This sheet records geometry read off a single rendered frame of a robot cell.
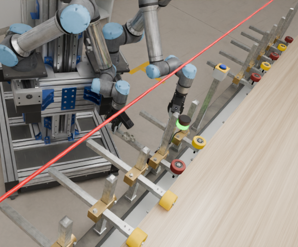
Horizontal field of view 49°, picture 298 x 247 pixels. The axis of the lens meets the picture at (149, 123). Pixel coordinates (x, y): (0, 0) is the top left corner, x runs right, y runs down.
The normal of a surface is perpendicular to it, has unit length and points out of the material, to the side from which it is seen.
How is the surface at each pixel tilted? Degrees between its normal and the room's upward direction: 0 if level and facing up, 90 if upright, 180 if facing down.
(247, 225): 0
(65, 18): 85
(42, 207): 0
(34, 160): 0
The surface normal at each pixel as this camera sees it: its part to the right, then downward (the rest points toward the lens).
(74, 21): -0.01, 0.62
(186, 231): 0.22, -0.71
